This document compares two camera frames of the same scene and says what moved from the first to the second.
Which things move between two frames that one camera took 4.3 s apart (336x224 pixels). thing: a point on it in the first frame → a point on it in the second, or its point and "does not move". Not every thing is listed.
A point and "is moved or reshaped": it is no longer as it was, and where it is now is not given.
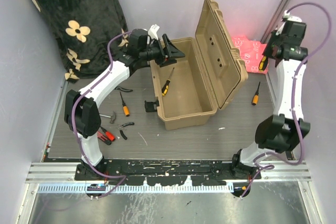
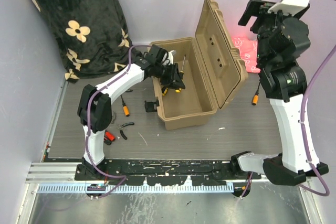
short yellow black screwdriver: [263, 63] is moved or reshaped
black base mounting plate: [207, 172] does not move
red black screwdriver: [108, 135] does not move
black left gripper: [171, 52] → [174, 80]
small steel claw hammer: [113, 116] does not move
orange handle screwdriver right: [255, 97] does not move
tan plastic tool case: [186, 93] does not move
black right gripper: [273, 36] → [256, 7]
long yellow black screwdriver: [166, 86] does not move
